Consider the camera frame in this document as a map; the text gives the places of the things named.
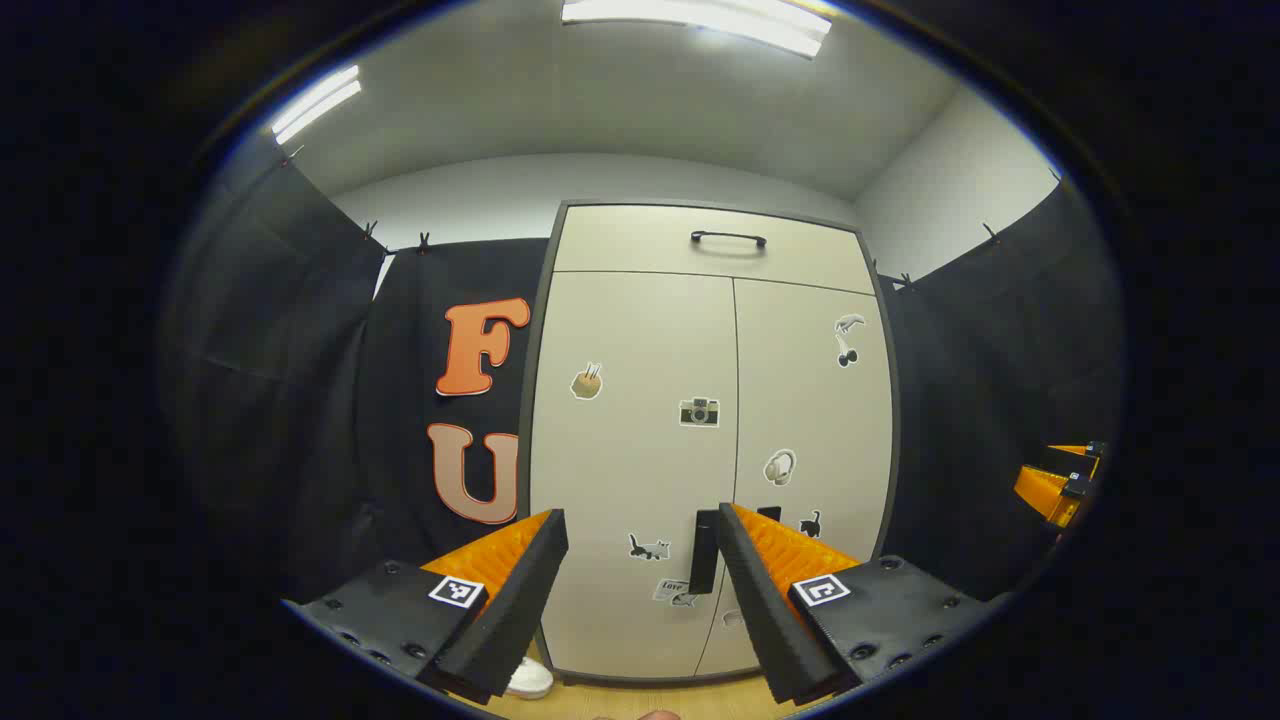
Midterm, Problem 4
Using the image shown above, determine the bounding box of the black backdrop cloth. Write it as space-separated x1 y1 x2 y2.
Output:
165 150 1126 611

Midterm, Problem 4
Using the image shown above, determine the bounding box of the white lidded bowl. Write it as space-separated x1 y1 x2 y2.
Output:
503 657 554 700

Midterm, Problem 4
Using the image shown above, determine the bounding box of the cabinet door with headphone sticker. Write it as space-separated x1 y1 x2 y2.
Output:
695 278 894 677

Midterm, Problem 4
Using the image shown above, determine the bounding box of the cabinet door with camera sticker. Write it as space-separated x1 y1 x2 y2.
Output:
530 270 741 681

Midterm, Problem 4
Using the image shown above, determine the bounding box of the white double-door shoe cabinet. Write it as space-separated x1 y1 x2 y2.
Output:
517 200 901 686

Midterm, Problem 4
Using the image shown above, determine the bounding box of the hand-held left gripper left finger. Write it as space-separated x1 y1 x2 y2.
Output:
283 508 569 706

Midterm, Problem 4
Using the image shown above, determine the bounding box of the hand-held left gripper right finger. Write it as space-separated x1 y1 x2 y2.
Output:
716 503 1011 706

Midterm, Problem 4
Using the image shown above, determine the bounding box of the white cabinet drawer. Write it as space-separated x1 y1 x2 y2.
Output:
553 205 877 296

